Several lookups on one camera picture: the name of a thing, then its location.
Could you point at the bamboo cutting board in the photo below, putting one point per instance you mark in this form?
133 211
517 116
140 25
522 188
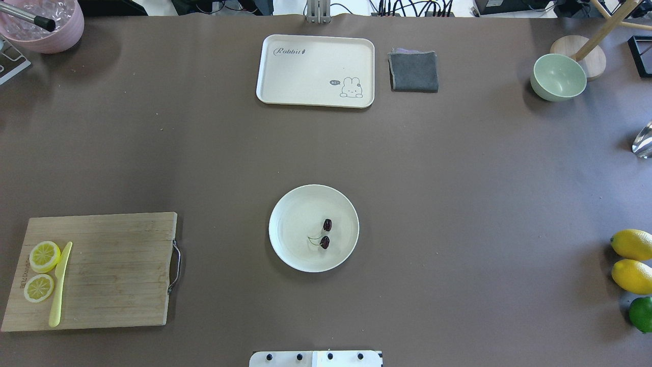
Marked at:
118 272

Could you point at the pink bowl with ice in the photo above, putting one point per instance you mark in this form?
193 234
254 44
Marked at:
68 19

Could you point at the grey folded cloth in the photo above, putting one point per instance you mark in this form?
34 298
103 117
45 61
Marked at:
412 70

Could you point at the wooden glass stand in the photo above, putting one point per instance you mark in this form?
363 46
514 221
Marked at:
587 52

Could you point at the yellow lemon near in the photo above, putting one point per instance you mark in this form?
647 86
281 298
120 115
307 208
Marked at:
633 276

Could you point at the metal scoop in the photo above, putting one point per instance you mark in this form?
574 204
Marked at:
641 146

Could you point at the black-tipped metal muddler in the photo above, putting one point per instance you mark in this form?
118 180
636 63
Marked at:
40 21

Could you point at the dark red cherry one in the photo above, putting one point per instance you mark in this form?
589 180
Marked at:
327 225

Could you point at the yellow lemon far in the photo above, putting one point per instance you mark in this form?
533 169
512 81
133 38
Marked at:
632 243

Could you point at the white cup rack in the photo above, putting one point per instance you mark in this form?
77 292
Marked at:
13 61

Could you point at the green lime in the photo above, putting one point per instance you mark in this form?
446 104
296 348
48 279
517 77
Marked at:
640 314

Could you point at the aluminium frame post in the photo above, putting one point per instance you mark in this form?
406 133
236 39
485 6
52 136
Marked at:
318 11

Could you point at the yellow plastic knife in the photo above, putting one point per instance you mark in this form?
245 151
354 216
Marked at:
60 272

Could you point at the yellow lemon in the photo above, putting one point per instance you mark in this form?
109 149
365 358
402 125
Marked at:
633 276
632 243

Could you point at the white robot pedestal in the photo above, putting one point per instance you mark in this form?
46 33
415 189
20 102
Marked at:
318 358

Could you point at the green bowl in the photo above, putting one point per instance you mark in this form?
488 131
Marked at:
557 77

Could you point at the lemon round slice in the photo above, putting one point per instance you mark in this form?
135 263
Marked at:
38 288

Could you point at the cream rabbit tray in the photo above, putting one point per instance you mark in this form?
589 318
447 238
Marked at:
316 71

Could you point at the black glass tray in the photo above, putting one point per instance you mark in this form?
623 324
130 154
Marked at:
640 50

